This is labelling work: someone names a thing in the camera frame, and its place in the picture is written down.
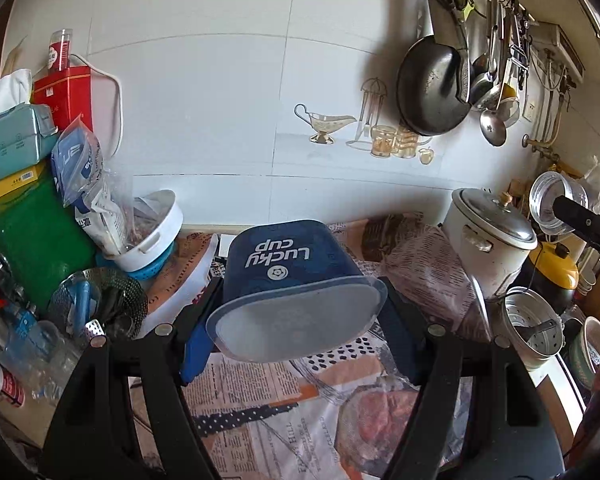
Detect yellow rimmed strainer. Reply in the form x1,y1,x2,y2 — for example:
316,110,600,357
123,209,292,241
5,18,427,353
497,82,522,129

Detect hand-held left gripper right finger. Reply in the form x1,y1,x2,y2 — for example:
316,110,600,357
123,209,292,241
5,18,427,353
375,280,564,480

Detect glass pot lid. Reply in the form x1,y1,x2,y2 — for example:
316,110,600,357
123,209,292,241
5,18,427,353
467,275,494,342

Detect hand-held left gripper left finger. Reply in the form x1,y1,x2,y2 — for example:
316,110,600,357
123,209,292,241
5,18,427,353
40,277,231,480

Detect newspaper print table cloth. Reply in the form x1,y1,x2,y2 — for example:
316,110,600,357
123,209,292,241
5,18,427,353
130,212,481,480

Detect metal pot with steamer insert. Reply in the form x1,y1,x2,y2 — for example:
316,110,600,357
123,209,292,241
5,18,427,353
502,286,566,372

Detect white cable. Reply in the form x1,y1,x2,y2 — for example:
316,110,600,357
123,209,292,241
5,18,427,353
70,52,124,159

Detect clear cup with red print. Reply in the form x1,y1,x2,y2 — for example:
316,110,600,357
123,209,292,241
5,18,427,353
47,28,75,72

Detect black frying pan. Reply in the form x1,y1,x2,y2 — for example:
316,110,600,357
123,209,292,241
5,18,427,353
396,35,474,137

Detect green rimmed bowl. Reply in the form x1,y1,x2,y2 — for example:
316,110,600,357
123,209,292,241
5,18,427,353
570,316,600,392

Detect yellow black kettle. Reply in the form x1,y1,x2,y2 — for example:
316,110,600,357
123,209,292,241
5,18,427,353
527,242,581,312

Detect white water heater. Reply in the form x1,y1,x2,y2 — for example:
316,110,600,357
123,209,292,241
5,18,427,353
530,21,587,82

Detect blue white plastic bag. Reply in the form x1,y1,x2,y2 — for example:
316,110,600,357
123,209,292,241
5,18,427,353
50,115,132,257

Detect black spoon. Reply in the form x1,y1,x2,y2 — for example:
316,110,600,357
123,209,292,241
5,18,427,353
514,319,557,342

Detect white tissue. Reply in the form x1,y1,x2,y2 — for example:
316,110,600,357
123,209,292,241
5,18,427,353
0,69,34,129

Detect red box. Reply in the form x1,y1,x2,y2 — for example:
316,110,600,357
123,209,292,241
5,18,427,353
32,65,94,134

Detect white electric rice cooker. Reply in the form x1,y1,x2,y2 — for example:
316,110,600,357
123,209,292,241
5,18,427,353
440,187,539,301

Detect clear plastic bottle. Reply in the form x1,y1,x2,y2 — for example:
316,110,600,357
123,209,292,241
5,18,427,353
0,317,83,402

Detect white plastic basin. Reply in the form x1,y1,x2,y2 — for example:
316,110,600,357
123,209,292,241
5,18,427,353
102,189,185,274

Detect blue cup with clear lid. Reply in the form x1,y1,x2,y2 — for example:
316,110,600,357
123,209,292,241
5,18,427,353
206,218,389,364

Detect folding metal steamer basket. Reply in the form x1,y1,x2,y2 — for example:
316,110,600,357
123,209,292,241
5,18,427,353
47,267,149,342

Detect brass water pipes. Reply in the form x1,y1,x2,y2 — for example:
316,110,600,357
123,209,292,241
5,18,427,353
522,50,574,162

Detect blue colander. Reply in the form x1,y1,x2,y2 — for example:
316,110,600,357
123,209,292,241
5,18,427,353
96,245,177,281

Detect teal tissue box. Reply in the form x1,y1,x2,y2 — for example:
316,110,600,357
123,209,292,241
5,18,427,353
0,104,60,189

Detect metal cooker lid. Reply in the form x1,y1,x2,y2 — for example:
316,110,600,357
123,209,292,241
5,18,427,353
452,187,539,251

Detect hanging cleaver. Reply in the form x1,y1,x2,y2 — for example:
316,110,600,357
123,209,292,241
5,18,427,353
426,0,469,52

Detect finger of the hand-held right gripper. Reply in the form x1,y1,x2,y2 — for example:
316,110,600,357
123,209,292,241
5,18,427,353
552,195,600,259

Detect yellow flat box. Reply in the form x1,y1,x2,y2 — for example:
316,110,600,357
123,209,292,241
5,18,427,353
0,165,48,207

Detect stack of white cups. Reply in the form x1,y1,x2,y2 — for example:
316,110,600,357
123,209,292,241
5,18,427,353
577,265,599,297

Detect green box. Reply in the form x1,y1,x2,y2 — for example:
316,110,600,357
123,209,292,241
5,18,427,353
0,180,96,312

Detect white bottle with red label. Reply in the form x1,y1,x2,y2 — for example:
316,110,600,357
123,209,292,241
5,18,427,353
0,357,27,409

